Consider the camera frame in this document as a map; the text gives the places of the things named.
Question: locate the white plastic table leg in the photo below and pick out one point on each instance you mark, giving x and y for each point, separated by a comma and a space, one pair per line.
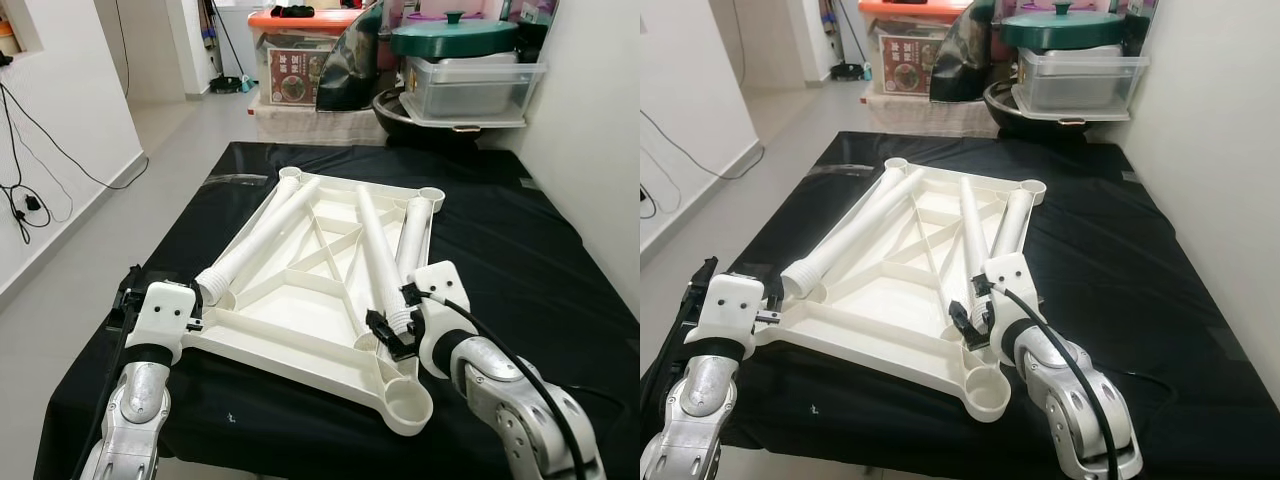
895, 205
415, 240
378, 255
1012, 225
290, 215
245, 245
972, 240
850, 230

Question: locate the white plastic children tabletop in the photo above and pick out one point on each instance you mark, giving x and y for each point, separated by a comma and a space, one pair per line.
880, 290
300, 300

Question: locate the black power adapter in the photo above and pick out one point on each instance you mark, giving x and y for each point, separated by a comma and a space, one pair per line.
33, 204

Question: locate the black tablecloth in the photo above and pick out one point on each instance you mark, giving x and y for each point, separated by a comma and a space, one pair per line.
1150, 250
520, 250

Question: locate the beige cloth cover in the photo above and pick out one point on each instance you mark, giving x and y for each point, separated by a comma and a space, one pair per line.
310, 125
920, 115

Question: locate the black dustpan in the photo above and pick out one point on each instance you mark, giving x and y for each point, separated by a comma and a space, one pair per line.
845, 72
225, 84

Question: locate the broom with teal head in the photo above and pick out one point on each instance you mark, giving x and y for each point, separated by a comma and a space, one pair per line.
866, 72
247, 85

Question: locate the black wok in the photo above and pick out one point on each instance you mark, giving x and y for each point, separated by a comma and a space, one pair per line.
1003, 103
395, 112

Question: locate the clear plastic bin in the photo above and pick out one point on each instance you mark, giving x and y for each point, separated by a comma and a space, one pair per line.
470, 90
1080, 85

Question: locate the white appliance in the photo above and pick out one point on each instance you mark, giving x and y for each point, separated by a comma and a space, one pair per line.
250, 30

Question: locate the storage box with orange lid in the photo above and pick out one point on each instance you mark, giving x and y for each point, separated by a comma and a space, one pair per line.
905, 8
300, 20

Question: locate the dark green pot lid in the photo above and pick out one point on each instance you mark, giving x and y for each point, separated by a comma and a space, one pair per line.
455, 40
1060, 30

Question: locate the small black pouch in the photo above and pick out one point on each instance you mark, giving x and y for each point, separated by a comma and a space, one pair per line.
292, 11

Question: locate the pink box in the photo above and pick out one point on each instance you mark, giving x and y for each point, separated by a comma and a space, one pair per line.
1025, 6
415, 12

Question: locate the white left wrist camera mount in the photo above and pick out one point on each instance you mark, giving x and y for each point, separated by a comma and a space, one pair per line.
735, 310
160, 315

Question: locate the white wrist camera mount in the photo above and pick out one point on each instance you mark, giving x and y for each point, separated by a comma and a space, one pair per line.
735, 310
160, 315
438, 285
1010, 275

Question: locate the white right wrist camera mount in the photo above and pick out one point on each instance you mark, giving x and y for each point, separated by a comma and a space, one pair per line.
438, 285
1010, 275

